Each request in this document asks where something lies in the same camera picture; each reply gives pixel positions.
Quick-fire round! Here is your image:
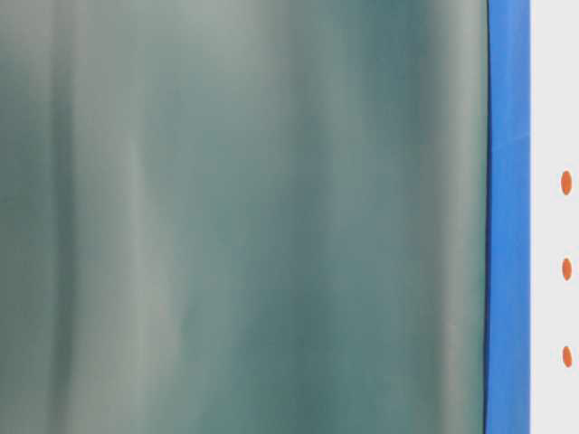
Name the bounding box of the top orange mark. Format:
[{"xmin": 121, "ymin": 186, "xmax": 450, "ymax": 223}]
[{"xmin": 560, "ymin": 170, "xmax": 573, "ymax": 195}]

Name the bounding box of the orange mark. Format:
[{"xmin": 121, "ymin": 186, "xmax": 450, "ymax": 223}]
[
  {"xmin": 560, "ymin": 170, "xmax": 573, "ymax": 195},
  {"xmin": 562, "ymin": 346, "xmax": 573, "ymax": 368},
  {"xmin": 562, "ymin": 258, "xmax": 573, "ymax": 281}
]

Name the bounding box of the middle orange mark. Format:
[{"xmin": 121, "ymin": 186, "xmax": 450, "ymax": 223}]
[{"xmin": 562, "ymin": 258, "xmax": 573, "ymax": 281}]

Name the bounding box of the bottom orange mark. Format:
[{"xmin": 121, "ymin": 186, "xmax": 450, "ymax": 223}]
[{"xmin": 562, "ymin": 346, "xmax": 573, "ymax": 368}]

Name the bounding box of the blue mat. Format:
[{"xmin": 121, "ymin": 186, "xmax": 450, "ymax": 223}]
[{"xmin": 485, "ymin": 1, "xmax": 531, "ymax": 433}]

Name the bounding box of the white paper sheet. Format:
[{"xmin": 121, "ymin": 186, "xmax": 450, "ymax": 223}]
[{"xmin": 531, "ymin": 1, "xmax": 578, "ymax": 433}]

